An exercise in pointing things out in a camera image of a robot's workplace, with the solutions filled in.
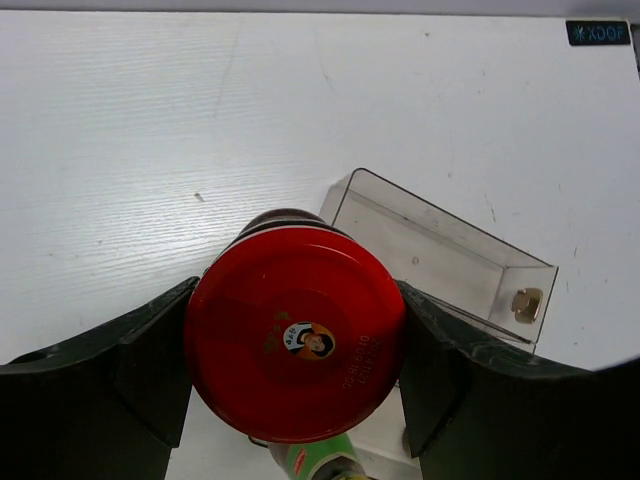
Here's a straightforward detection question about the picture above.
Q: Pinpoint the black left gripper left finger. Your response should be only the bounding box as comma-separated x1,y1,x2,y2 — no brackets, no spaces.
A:
1,277,198,479

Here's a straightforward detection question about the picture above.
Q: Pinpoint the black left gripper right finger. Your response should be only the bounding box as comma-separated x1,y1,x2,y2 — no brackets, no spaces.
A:
399,283,639,479

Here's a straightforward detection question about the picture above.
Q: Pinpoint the yellow cap sauce bottle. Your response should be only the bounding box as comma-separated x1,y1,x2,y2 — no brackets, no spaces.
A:
268,434,369,480

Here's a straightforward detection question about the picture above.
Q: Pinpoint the red lid dark sauce jar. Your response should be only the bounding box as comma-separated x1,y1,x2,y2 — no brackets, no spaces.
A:
184,208,406,443

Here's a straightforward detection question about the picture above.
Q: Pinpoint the clear tiered organizer rack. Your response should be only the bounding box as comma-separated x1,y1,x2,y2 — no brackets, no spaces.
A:
249,167,560,480

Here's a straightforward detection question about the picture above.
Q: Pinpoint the right blue logo sticker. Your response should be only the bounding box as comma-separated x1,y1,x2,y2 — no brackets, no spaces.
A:
565,20,631,46

